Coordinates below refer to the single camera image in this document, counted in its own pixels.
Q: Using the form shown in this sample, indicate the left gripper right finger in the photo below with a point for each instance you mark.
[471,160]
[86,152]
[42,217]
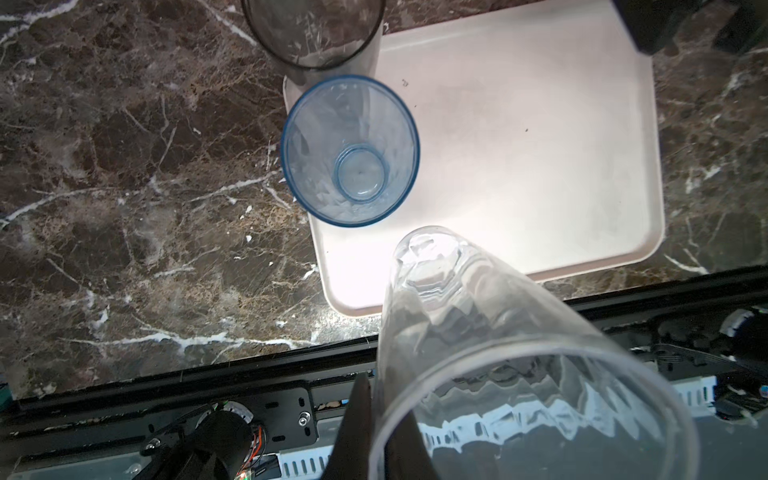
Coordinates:
[406,456]

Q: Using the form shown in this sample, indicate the white vented strip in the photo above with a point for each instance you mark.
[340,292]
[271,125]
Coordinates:
[697,393]

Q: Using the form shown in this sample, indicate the blue plastic cup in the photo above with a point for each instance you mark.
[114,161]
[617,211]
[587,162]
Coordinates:
[350,151]

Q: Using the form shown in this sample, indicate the clear plastic cup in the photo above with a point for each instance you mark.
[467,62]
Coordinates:
[507,382]

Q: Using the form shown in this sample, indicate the dark grey plastic cup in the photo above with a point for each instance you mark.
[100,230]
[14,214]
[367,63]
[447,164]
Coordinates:
[314,40]

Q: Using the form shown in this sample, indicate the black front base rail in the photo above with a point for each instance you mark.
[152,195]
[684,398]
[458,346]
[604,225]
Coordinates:
[707,326]

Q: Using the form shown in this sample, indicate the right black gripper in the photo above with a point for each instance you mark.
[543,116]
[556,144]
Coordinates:
[653,25]

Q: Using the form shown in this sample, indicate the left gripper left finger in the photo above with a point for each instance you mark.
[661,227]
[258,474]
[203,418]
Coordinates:
[349,457]

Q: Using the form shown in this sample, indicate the beige plastic tray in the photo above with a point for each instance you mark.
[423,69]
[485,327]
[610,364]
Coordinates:
[538,142]

